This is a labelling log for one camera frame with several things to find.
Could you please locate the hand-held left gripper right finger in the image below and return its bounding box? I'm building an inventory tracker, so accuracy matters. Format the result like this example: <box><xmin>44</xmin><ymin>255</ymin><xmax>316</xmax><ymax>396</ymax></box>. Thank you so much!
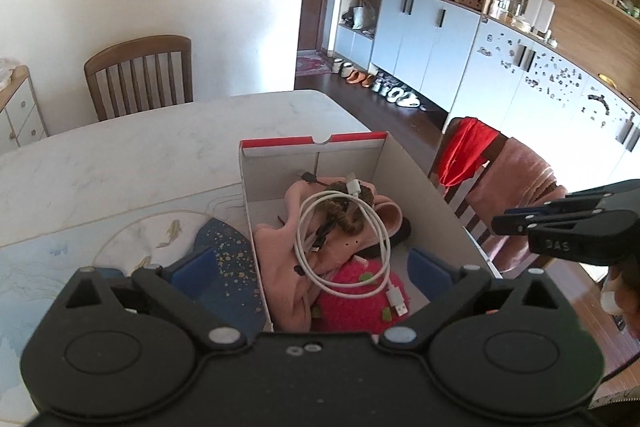
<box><xmin>378</xmin><ymin>249</ymin><xmax>563</xmax><ymax>350</ymax></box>

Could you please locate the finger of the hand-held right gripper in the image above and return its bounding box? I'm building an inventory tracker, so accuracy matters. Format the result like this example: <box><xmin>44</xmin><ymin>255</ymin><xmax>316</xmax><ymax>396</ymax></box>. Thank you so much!
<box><xmin>505</xmin><ymin>179</ymin><xmax>640</xmax><ymax>210</ymax></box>
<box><xmin>492</xmin><ymin>206</ymin><xmax>601</xmax><ymax>235</ymax></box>

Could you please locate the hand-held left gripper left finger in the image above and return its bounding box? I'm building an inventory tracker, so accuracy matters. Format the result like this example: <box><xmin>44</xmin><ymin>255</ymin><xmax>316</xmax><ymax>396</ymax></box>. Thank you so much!
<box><xmin>65</xmin><ymin>248</ymin><xmax>248</xmax><ymax>353</ymax></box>

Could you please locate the white cable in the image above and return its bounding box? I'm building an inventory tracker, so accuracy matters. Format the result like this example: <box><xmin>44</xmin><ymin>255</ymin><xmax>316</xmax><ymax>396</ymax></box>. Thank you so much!
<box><xmin>294</xmin><ymin>172</ymin><xmax>411</xmax><ymax>320</ymax></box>

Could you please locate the white cardboard box red rim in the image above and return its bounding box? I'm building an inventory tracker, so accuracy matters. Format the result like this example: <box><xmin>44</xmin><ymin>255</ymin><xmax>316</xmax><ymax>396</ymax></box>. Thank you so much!
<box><xmin>237</xmin><ymin>132</ymin><xmax>503</xmax><ymax>335</ymax></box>

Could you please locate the brown braided hairpiece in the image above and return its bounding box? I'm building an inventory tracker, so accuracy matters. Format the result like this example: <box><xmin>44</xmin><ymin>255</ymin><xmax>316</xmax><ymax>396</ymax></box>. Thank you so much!
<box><xmin>320</xmin><ymin>181</ymin><xmax>377</xmax><ymax>240</ymax></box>

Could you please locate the person's right hand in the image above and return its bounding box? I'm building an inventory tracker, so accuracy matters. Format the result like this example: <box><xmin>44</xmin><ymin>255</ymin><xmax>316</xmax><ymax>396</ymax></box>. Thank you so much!
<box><xmin>601</xmin><ymin>266</ymin><xmax>640</xmax><ymax>323</ymax></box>

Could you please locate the pink scarf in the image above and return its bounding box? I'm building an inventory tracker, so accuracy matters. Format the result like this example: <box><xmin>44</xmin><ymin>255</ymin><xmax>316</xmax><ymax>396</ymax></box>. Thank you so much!
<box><xmin>467</xmin><ymin>138</ymin><xmax>571</xmax><ymax>275</ymax></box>

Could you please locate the dark wooden chair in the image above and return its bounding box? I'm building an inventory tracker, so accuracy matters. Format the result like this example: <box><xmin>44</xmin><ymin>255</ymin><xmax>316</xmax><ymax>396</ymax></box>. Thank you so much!
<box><xmin>429</xmin><ymin>117</ymin><xmax>568</xmax><ymax>280</ymax></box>

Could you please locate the pink plush strawberry toy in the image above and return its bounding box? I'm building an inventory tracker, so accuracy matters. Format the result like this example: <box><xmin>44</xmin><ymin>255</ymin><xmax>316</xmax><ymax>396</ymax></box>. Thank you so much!
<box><xmin>314</xmin><ymin>257</ymin><xmax>412</xmax><ymax>334</ymax></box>

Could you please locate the red garment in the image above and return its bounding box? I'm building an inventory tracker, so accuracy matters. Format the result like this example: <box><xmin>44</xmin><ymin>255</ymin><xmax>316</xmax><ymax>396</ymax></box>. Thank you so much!
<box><xmin>434</xmin><ymin>117</ymin><xmax>501</xmax><ymax>194</ymax></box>

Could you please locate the light blue printed table mat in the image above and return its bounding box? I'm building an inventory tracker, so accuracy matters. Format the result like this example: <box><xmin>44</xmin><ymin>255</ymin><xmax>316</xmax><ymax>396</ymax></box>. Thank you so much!
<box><xmin>0</xmin><ymin>194</ymin><xmax>273</xmax><ymax>408</ymax></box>

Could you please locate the white cabinet with magnets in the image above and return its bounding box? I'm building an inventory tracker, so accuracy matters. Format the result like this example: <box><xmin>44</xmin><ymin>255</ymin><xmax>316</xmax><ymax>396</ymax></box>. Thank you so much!
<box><xmin>447</xmin><ymin>19</ymin><xmax>640</xmax><ymax>208</ymax></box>

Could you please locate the row of shoes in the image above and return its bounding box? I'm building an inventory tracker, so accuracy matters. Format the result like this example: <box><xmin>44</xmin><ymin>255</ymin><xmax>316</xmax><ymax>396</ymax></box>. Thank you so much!
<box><xmin>332</xmin><ymin>57</ymin><xmax>428</xmax><ymax>112</ymax></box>

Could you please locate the wooden shelf unit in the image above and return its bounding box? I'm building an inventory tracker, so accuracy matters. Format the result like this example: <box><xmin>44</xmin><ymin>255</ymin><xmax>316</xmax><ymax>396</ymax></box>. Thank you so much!
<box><xmin>482</xmin><ymin>0</ymin><xmax>640</xmax><ymax>108</ymax></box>

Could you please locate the wooden slat-back chair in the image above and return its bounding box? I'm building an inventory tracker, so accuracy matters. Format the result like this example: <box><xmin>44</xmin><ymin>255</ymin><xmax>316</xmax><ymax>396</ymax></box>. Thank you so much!
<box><xmin>84</xmin><ymin>35</ymin><xmax>194</xmax><ymax>122</ymax></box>

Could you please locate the red patterned rug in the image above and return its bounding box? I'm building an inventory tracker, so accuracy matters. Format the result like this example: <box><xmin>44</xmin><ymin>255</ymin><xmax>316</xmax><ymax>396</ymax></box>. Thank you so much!
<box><xmin>295</xmin><ymin>52</ymin><xmax>335</xmax><ymax>76</ymax></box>

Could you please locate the white wooden sideboard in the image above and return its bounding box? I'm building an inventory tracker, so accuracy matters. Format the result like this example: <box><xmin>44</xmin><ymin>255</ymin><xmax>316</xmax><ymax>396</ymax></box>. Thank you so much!
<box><xmin>0</xmin><ymin>66</ymin><xmax>49</xmax><ymax>155</ymax></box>

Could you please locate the low white cabinet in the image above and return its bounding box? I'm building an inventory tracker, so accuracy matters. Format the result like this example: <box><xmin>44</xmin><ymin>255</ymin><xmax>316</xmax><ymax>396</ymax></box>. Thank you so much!
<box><xmin>334</xmin><ymin>24</ymin><xmax>376</xmax><ymax>68</ymax></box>

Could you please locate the white tote bag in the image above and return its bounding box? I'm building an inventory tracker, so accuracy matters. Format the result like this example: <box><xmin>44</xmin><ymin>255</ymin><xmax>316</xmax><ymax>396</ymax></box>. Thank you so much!
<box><xmin>352</xmin><ymin>0</ymin><xmax>377</xmax><ymax>32</ymax></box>

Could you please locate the white cabinet with black handles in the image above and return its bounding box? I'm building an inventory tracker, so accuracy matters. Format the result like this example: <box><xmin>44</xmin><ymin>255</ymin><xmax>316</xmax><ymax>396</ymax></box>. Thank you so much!
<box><xmin>370</xmin><ymin>0</ymin><xmax>483</xmax><ymax>122</ymax></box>

